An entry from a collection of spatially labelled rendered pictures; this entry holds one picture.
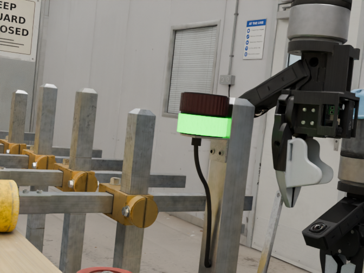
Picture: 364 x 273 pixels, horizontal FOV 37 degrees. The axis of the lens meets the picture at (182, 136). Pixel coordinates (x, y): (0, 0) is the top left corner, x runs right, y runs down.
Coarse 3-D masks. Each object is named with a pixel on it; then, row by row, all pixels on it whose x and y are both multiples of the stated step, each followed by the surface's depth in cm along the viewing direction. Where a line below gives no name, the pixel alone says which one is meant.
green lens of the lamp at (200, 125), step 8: (184, 120) 63; (192, 120) 63; (200, 120) 62; (208, 120) 62; (216, 120) 63; (224, 120) 64; (184, 128) 63; (192, 128) 63; (200, 128) 62; (208, 128) 63; (216, 128) 63; (224, 128) 64; (224, 136) 64
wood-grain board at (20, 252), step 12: (0, 240) 78; (12, 240) 78; (24, 240) 79; (0, 252) 72; (12, 252) 73; (24, 252) 73; (36, 252) 74; (0, 264) 67; (12, 264) 68; (24, 264) 68; (36, 264) 69; (48, 264) 69
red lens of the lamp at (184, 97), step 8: (184, 96) 64; (192, 96) 63; (200, 96) 62; (208, 96) 62; (216, 96) 62; (184, 104) 64; (192, 104) 63; (200, 104) 62; (208, 104) 62; (216, 104) 63; (224, 104) 63; (192, 112) 63; (200, 112) 62; (208, 112) 62; (216, 112) 63; (224, 112) 64
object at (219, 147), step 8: (224, 96) 64; (184, 112) 64; (192, 136) 63; (200, 136) 63; (208, 136) 63; (216, 136) 63; (192, 144) 65; (200, 144) 65; (216, 144) 67; (224, 144) 66; (216, 152) 67; (224, 152) 66; (216, 160) 67; (224, 160) 66; (200, 168) 66; (200, 176) 66; (208, 192) 66; (208, 200) 66; (208, 208) 67; (208, 216) 67; (208, 224) 67; (208, 232) 67; (208, 240) 67; (208, 248) 67; (208, 256) 67; (208, 264) 67
